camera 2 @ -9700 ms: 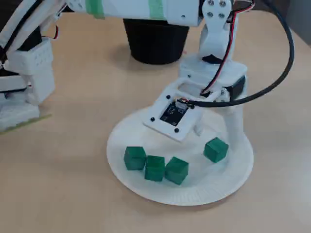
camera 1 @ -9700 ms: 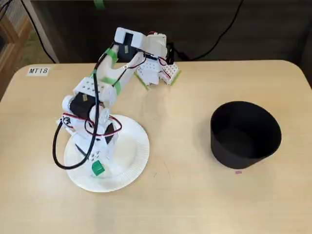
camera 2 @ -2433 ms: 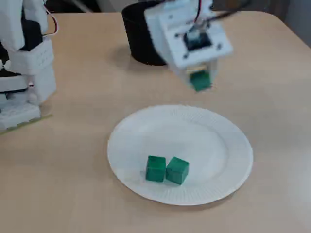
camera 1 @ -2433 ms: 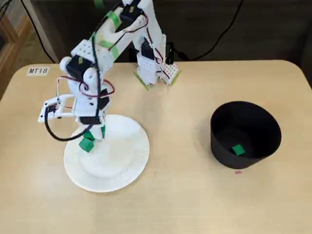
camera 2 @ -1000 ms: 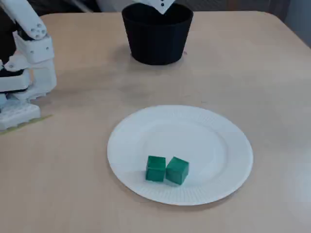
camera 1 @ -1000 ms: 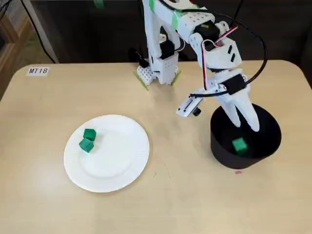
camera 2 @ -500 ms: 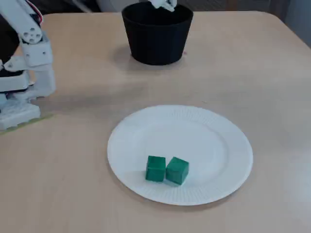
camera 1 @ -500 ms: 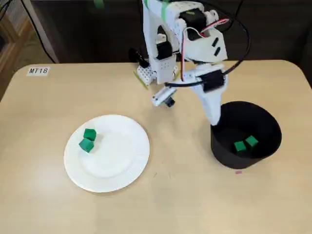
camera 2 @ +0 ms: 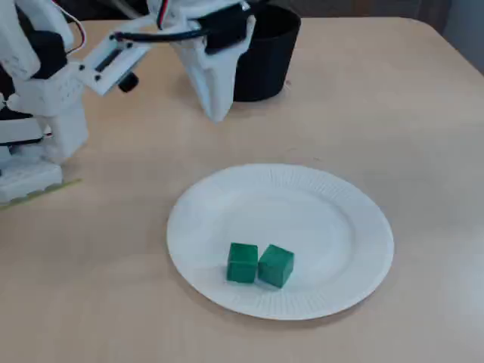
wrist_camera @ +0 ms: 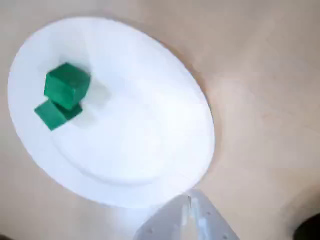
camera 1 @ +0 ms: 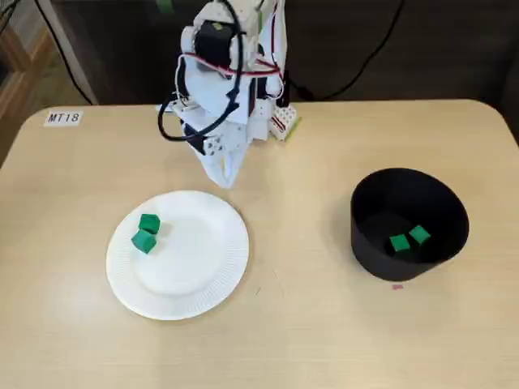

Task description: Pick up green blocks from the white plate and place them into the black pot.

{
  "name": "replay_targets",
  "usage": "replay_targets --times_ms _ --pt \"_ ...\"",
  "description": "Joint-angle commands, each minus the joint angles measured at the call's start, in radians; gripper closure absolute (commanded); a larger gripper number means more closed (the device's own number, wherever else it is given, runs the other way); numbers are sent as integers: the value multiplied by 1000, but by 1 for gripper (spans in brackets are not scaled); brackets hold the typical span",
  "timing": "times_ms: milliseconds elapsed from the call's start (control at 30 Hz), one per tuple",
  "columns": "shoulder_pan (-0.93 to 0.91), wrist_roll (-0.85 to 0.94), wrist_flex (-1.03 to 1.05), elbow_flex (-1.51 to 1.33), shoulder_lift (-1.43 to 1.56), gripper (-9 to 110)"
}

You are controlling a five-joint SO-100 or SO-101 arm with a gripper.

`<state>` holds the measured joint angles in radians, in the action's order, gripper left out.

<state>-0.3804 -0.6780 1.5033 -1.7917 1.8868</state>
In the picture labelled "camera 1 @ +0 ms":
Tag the white paper plate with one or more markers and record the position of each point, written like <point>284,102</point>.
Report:
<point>190,267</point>

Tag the black plug connector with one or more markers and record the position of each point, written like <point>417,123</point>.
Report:
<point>286,87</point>

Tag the white MT18 label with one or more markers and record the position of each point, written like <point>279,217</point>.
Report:
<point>63,118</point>

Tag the black round pot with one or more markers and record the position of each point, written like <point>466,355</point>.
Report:
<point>405,267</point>

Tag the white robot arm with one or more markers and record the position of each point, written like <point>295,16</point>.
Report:
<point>243,16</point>

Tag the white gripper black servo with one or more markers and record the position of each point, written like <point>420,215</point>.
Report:
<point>224,164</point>

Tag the wooden shelf frame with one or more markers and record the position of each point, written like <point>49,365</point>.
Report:
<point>16,56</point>

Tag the green tape piece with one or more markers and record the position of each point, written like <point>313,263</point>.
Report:
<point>164,6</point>

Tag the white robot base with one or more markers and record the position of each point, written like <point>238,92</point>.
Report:
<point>284,117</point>

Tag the white metal post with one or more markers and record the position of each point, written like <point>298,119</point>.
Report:
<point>77,61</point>

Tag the green tape strip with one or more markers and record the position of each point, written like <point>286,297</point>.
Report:
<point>294,129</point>

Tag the green cube block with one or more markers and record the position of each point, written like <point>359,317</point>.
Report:
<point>399,243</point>
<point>149,223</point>
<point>144,242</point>
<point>419,235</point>

